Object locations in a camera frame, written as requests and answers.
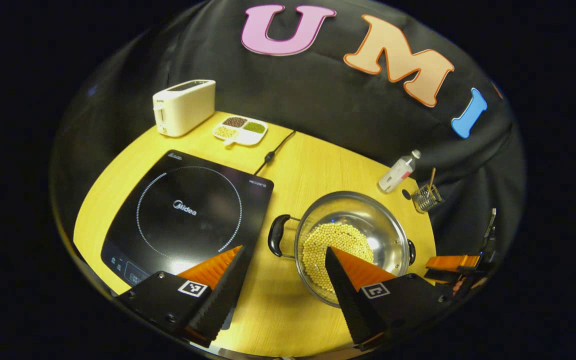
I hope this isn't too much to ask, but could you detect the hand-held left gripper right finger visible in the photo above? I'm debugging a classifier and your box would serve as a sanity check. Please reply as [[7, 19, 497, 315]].
[[324, 246, 456, 352]]

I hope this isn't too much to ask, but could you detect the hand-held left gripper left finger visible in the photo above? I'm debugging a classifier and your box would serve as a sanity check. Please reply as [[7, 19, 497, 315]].
[[115, 245, 248, 348]]

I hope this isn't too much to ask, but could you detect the black induction cooktop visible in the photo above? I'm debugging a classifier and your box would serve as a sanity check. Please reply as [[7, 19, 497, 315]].
[[100, 149, 275, 331]]

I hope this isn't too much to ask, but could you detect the stainless steel pot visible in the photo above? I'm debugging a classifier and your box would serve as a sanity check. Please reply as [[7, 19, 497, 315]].
[[267, 190, 417, 308]]

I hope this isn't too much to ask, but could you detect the large heap of soybeans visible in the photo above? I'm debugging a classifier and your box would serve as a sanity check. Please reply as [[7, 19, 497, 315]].
[[301, 222, 375, 293]]

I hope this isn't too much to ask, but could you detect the clear glass cup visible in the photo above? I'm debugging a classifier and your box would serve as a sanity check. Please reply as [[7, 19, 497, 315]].
[[411, 183, 444, 214]]

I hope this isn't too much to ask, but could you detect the clear plastic bottle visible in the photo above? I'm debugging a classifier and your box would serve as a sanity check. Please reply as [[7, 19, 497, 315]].
[[378, 149, 422, 194]]

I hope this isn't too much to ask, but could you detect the white divided dish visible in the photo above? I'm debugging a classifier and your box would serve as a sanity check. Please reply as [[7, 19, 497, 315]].
[[212, 115, 269, 147]]

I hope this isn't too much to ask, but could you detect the white toaster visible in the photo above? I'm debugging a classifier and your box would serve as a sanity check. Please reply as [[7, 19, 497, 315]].
[[152, 79, 217, 138]]

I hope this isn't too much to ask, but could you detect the black power cable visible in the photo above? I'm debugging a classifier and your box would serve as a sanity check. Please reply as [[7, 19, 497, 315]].
[[253, 129, 297, 177]]

